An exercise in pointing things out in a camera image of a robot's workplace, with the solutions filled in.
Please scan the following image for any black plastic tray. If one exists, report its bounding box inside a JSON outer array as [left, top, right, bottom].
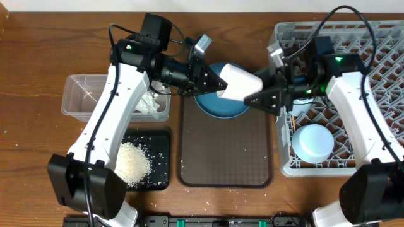
[[122, 130, 170, 192]]

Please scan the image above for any large white tissue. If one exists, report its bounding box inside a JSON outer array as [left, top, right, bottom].
[[135, 91, 160, 114]]

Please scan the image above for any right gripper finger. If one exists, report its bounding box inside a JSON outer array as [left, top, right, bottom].
[[253, 67, 277, 88], [244, 86, 282, 116]]

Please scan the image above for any brown serving tray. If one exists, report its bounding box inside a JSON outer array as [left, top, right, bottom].
[[177, 98, 273, 188]]

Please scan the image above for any dark blue plate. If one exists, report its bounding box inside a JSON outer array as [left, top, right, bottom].
[[193, 61, 252, 120]]

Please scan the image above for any white bowl blue rim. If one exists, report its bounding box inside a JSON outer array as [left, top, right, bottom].
[[291, 124, 334, 164]]

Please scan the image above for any grey dishwasher rack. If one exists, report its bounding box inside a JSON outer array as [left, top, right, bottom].
[[275, 21, 403, 177]]

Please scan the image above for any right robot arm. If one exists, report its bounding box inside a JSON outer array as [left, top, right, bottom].
[[244, 37, 403, 226]]

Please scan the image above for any pile of white rice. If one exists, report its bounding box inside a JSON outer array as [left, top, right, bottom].
[[114, 142, 152, 187]]

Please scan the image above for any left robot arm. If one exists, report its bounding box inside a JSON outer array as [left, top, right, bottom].
[[47, 13, 227, 226]]

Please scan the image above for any clear plastic bin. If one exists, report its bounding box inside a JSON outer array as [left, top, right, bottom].
[[62, 74, 171, 122]]

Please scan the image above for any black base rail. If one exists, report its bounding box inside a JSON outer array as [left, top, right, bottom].
[[62, 214, 313, 227]]

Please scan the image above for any pink cup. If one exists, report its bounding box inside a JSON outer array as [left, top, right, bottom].
[[217, 64, 263, 102]]

